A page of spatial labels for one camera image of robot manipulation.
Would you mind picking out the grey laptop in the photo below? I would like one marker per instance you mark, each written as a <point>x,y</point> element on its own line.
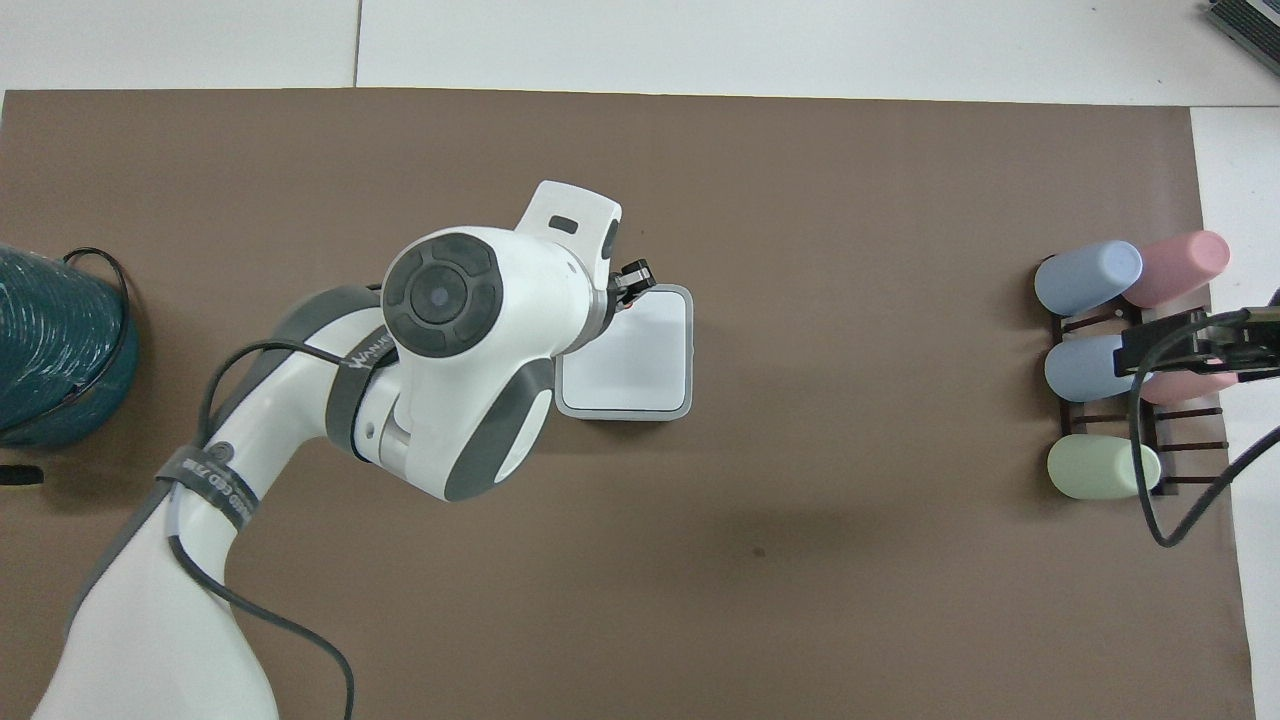
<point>1250,25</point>

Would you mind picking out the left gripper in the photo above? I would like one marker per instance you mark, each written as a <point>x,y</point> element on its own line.
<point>635,278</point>

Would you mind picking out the green cup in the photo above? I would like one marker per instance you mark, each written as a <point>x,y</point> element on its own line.
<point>1100,467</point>

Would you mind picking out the blue cup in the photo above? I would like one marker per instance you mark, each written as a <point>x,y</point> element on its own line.
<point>1085,280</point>
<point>1080,368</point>

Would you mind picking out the pink cup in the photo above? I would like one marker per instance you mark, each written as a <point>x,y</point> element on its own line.
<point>1180,265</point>
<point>1185,389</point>

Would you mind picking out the dark brown cup rack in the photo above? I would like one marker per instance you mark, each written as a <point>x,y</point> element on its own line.
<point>1200,446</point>

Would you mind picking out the teal woven basket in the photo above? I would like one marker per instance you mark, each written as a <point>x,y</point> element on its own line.
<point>50,340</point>

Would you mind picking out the black stand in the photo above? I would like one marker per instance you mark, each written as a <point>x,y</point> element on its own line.
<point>20,475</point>

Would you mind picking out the white square trash can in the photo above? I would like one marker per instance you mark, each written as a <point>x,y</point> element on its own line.
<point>640,360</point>

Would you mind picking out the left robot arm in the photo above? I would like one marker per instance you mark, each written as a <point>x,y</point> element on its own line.
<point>470,330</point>

